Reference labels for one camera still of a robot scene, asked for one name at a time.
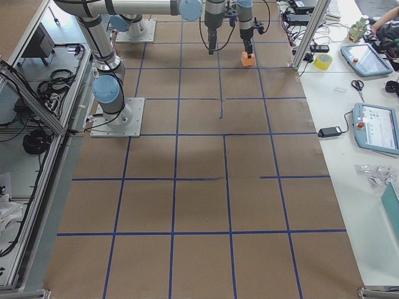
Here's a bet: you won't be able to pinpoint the teal box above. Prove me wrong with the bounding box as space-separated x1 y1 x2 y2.
381 183 399 237

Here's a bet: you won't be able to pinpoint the teach pendant far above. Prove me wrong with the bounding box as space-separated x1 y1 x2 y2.
340 44 393 77

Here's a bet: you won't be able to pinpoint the black power brick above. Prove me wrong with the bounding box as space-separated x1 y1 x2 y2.
317 126 342 138

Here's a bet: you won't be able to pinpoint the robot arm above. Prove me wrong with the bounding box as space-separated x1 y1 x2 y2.
179 1 256 66
56 1 227 82

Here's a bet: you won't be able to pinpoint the orange foam cube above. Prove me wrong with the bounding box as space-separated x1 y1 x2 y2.
241 52 255 67

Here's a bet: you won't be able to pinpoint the teach pendant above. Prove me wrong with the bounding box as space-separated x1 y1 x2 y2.
340 44 393 77
352 103 398 155

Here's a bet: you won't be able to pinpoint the aluminium frame post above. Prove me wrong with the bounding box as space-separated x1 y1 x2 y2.
291 0 330 70

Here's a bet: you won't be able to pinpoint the aluminium frame rail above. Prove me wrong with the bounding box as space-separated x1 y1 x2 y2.
1 59 67 136

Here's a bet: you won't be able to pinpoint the bag of screws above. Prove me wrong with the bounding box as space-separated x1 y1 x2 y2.
354 164 398 188

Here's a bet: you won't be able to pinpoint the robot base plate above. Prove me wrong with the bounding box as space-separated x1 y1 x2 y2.
116 19 156 44
90 98 145 138

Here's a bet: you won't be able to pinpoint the teach pendant near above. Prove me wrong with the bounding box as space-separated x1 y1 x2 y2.
352 103 398 155

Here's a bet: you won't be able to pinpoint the black power adapter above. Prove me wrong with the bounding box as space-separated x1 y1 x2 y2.
286 14 312 26

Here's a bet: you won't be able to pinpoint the grey control box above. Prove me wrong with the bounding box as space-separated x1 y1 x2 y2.
21 22 55 66

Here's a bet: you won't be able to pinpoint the black scissors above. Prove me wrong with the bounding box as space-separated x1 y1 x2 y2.
351 80 365 103

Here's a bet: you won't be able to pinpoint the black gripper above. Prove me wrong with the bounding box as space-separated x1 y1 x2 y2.
239 28 253 59
204 14 223 55

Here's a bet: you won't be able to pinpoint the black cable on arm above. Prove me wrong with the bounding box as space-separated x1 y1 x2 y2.
255 0 271 34
199 0 241 52

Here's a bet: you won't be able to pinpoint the yellow tape roll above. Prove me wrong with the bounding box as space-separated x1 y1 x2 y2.
314 54 333 70

